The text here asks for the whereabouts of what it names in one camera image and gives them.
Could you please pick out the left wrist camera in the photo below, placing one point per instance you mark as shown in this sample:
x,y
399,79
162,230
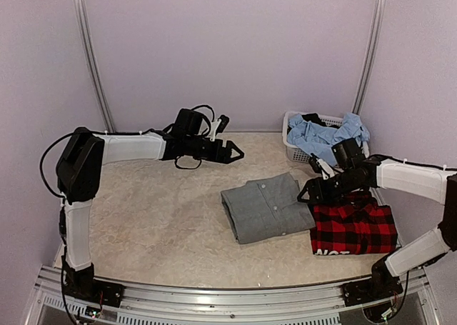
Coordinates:
x,y
218,126

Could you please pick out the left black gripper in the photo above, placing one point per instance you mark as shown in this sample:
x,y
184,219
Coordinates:
x,y
226,158

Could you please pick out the front aluminium rail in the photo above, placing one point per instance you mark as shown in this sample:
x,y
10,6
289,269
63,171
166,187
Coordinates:
x,y
157,304

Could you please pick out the left aluminium frame post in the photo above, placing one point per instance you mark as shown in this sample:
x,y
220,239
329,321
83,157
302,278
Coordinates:
x,y
88,47

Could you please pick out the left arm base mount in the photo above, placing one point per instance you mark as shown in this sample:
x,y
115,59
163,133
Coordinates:
x,y
83,285

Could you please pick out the black garment in basket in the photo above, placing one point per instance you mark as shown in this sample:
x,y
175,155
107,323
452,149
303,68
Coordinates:
x,y
314,136

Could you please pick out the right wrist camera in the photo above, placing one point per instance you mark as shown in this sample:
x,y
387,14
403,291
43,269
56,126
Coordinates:
x,y
321,167

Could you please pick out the white plastic laundry basket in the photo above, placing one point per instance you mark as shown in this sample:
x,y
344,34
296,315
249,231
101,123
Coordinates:
x,y
296,153

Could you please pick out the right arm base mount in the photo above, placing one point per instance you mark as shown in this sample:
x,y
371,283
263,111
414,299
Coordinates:
x,y
379,286

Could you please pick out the light blue shirt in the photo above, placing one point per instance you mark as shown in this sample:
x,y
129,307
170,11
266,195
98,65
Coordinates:
x,y
321,139

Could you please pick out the right aluminium frame post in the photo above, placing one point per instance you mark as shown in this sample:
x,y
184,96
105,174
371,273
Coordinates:
x,y
370,56

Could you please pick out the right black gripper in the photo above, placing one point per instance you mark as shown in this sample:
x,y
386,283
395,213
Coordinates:
x,y
322,193

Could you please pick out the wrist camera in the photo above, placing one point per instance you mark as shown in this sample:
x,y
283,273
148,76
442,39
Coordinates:
x,y
321,167
218,126

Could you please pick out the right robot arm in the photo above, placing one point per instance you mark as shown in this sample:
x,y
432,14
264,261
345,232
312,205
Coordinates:
x,y
433,183

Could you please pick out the red black plaid shirt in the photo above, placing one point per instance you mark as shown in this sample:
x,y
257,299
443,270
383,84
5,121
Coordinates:
x,y
355,225

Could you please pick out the aluminium frame post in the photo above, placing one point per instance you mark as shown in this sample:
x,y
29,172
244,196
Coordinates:
x,y
88,47
370,56

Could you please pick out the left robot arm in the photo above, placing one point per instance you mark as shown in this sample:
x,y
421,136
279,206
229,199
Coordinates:
x,y
78,170

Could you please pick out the grey long sleeve shirt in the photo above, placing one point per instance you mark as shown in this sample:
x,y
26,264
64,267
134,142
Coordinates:
x,y
266,208

